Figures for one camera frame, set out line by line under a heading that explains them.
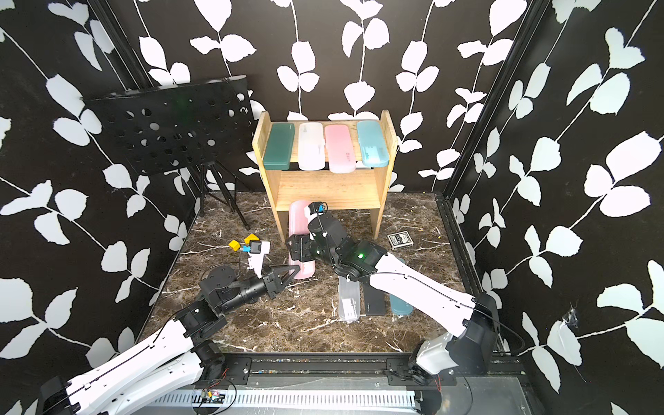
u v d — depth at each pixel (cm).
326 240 51
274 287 61
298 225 68
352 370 76
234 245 101
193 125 76
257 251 62
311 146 73
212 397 70
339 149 72
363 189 94
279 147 73
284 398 70
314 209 61
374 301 88
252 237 103
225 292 53
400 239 103
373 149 72
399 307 87
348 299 88
